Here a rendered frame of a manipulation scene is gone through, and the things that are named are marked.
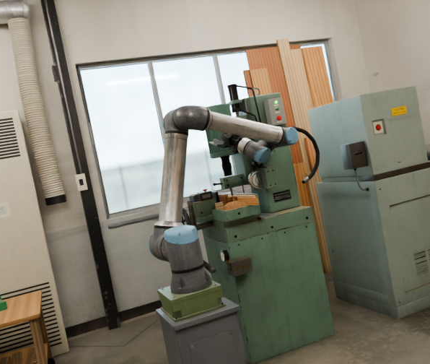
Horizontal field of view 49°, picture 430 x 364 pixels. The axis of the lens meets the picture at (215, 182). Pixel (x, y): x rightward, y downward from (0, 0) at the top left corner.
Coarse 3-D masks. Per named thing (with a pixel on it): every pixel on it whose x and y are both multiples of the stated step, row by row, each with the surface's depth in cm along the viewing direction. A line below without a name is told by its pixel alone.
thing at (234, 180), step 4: (228, 176) 290; (232, 176) 288; (236, 176) 289; (240, 176) 290; (220, 180) 291; (224, 180) 286; (228, 180) 287; (232, 180) 288; (236, 180) 289; (244, 180) 291; (224, 184) 286; (228, 184) 287; (232, 184) 288; (236, 184) 289; (240, 184) 290; (244, 184) 291; (224, 188) 287
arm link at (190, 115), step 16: (176, 112) 223; (192, 112) 220; (208, 112) 221; (192, 128) 223; (208, 128) 226; (224, 128) 228; (240, 128) 231; (256, 128) 235; (272, 128) 241; (288, 128) 245; (288, 144) 247
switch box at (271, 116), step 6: (264, 102) 286; (270, 102) 282; (282, 102) 286; (270, 108) 283; (282, 108) 285; (270, 114) 283; (276, 114) 284; (282, 114) 285; (270, 120) 284; (276, 120) 284; (282, 120) 285
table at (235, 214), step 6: (216, 210) 274; (222, 210) 266; (228, 210) 261; (234, 210) 262; (240, 210) 264; (246, 210) 265; (252, 210) 266; (258, 210) 267; (204, 216) 281; (210, 216) 280; (216, 216) 276; (222, 216) 267; (228, 216) 261; (234, 216) 262; (240, 216) 263; (246, 216) 265; (198, 222) 279
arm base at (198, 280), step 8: (176, 272) 208; (184, 272) 206; (192, 272) 207; (200, 272) 208; (176, 280) 208; (184, 280) 206; (192, 280) 206; (200, 280) 207; (208, 280) 210; (176, 288) 207; (184, 288) 205; (192, 288) 205; (200, 288) 206
